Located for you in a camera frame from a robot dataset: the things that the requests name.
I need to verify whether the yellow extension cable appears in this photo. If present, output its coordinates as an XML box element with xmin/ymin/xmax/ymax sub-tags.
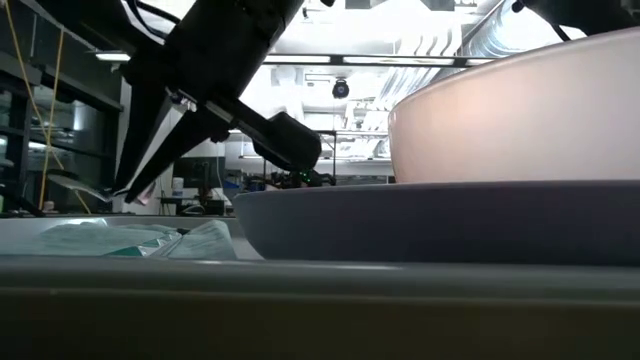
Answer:
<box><xmin>3</xmin><ymin>0</ymin><xmax>92</xmax><ymax>216</ymax></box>
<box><xmin>38</xmin><ymin>27</ymin><xmax>66</xmax><ymax>212</ymax></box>

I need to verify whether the knife with teal patterned handle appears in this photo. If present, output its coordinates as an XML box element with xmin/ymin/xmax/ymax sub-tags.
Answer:
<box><xmin>104</xmin><ymin>233</ymin><xmax>176</xmax><ymax>258</ymax></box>

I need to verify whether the lavender plate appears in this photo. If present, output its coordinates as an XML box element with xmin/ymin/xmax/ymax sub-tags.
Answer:
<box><xmin>233</xmin><ymin>180</ymin><xmax>640</xmax><ymax>267</ymax></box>

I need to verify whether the grey plastic tray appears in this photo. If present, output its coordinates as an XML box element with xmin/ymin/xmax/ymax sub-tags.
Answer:
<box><xmin>0</xmin><ymin>214</ymin><xmax>640</xmax><ymax>360</ymax></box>

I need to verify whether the black background stand frame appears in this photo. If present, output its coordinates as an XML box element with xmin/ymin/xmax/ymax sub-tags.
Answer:
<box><xmin>317</xmin><ymin>128</ymin><xmax>339</xmax><ymax>176</ymax></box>

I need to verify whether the black monitor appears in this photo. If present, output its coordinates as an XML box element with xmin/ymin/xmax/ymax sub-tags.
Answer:
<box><xmin>179</xmin><ymin>155</ymin><xmax>226</xmax><ymax>189</ymax></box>

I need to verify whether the pink translucent bowl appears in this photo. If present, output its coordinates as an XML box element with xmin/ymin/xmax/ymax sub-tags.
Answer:
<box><xmin>388</xmin><ymin>27</ymin><xmax>640</xmax><ymax>185</ymax></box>

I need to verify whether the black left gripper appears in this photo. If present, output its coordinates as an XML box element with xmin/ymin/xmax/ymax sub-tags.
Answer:
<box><xmin>113</xmin><ymin>0</ymin><xmax>306</xmax><ymax>204</ymax></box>

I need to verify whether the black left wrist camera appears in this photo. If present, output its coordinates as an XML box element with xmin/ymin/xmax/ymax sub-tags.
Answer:
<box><xmin>251</xmin><ymin>110</ymin><xmax>324</xmax><ymax>174</ymax></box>

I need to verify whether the teal cloth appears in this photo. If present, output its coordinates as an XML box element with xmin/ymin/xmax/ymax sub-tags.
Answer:
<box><xmin>0</xmin><ymin>218</ymin><xmax>239</xmax><ymax>261</ymax></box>

